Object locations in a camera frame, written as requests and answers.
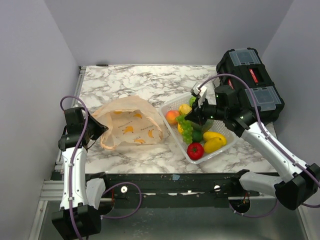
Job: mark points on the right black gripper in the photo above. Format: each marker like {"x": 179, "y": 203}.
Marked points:
{"x": 196, "y": 115}

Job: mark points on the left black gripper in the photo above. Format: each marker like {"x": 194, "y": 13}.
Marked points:
{"x": 101, "y": 128}

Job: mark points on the green grape bunch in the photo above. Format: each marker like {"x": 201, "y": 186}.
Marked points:
{"x": 187, "y": 129}

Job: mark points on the orange banana-print plastic bag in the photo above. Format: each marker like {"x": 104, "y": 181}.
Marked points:
{"x": 131, "y": 121}

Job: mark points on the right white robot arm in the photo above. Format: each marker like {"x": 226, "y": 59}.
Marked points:
{"x": 296, "y": 182}

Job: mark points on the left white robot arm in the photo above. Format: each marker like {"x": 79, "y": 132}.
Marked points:
{"x": 78, "y": 215}

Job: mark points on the pale yellow round fruit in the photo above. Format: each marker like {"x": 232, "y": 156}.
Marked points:
{"x": 184, "y": 109}

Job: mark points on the green netted melon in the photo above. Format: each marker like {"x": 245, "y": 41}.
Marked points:
{"x": 203, "y": 128}

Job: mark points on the green custard apple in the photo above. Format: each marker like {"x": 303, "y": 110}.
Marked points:
{"x": 192, "y": 100}

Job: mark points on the yellow lemon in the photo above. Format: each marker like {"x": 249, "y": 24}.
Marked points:
{"x": 180, "y": 129}

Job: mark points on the orange peach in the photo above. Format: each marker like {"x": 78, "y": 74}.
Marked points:
{"x": 171, "y": 117}

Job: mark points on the yellow mango back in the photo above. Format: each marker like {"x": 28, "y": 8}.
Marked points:
{"x": 211, "y": 134}

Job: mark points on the yellow mango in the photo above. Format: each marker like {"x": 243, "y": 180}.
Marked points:
{"x": 211, "y": 134}
{"x": 214, "y": 144}

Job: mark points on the white plastic basket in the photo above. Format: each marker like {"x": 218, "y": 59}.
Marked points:
{"x": 216, "y": 126}

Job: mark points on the yellow mango front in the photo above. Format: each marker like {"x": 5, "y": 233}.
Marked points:
{"x": 214, "y": 144}

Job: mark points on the red tomato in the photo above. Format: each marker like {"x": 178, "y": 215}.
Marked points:
{"x": 195, "y": 151}

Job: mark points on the black tool box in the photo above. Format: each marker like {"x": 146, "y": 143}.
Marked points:
{"x": 246, "y": 64}

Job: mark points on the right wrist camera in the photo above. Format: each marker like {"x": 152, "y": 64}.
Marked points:
{"x": 200, "y": 92}

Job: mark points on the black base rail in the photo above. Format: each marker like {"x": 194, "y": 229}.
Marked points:
{"x": 160, "y": 190}

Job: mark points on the aluminium frame rail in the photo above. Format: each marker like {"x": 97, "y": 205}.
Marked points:
{"x": 52, "y": 190}

